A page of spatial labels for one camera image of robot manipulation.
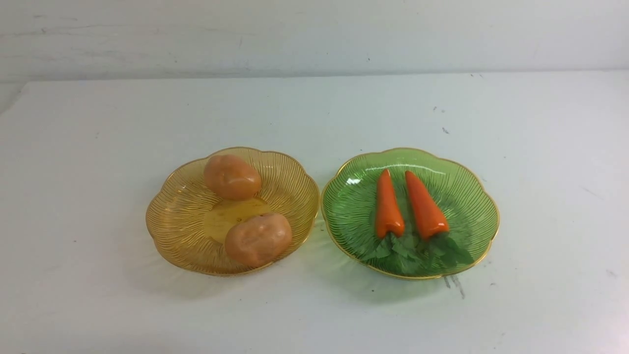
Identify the toy potato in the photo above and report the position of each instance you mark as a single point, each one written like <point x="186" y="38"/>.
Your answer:
<point x="259" y="240"/>
<point x="231" y="177"/>

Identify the yellow ribbed plastic plate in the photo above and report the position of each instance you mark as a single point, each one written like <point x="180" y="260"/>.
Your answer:
<point x="188" y="222"/>

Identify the green ribbed plastic plate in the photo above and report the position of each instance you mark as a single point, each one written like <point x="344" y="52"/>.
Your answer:
<point x="349" y="208"/>

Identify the toy carrot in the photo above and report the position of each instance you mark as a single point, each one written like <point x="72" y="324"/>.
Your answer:
<point x="432" y="226"/>
<point x="389" y="223"/>

